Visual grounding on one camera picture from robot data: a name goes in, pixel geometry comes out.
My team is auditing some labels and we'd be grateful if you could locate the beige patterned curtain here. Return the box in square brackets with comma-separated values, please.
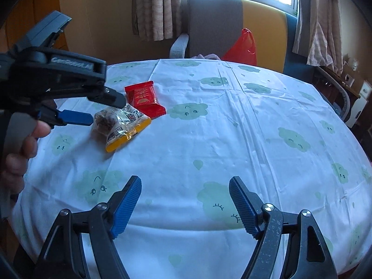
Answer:
[292, 0, 343, 74]
[132, 0, 183, 42]

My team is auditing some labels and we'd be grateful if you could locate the pink cloth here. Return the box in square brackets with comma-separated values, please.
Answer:
[190, 53, 221, 61]

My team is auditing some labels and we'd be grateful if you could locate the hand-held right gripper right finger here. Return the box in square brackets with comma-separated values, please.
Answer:
[229, 176, 339, 279]

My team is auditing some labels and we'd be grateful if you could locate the red snack packet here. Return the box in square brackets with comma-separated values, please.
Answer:
[124, 81, 167, 120]

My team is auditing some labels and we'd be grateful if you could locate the person's left hand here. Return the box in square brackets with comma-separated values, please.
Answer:
[0, 120, 51, 201]

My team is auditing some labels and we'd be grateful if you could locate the grey yellow armchair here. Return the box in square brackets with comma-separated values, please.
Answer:
[169, 0, 317, 74]

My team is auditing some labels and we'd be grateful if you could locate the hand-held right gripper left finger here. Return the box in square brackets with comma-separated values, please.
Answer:
[35, 175, 143, 279]

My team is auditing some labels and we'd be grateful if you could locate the grey curved chair frame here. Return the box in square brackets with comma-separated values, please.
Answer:
[317, 67, 353, 120]

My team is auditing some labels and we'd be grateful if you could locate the yellow clear snack packet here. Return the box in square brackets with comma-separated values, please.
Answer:
[91, 104, 152, 153]

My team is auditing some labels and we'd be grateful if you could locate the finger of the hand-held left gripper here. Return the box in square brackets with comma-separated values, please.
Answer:
[39, 105, 94, 129]
[83, 85, 128, 109]

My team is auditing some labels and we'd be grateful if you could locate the red plastic bag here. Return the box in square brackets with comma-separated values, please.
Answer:
[222, 28, 258, 64]

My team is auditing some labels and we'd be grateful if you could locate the cloud print tablecloth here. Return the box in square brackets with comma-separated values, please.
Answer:
[7, 58, 372, 279]

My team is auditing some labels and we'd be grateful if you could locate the wooden panel cabinet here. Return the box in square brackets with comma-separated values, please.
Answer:
[0, 0, 70, 53]

